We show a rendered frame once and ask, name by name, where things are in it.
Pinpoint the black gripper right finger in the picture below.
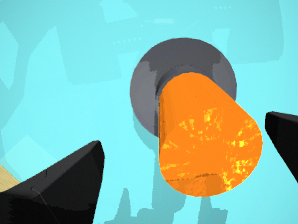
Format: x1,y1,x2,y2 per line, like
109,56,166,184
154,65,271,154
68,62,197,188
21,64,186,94
265,111,298,183

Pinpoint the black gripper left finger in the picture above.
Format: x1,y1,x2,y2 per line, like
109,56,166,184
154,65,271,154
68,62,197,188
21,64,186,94
0,140,105,224

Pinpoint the orange knob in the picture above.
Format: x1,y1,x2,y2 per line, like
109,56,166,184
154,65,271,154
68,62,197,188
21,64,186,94
158,73,263,197

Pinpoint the grey round pedestal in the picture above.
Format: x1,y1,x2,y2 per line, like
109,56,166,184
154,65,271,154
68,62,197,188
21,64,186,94
129,37,237,137

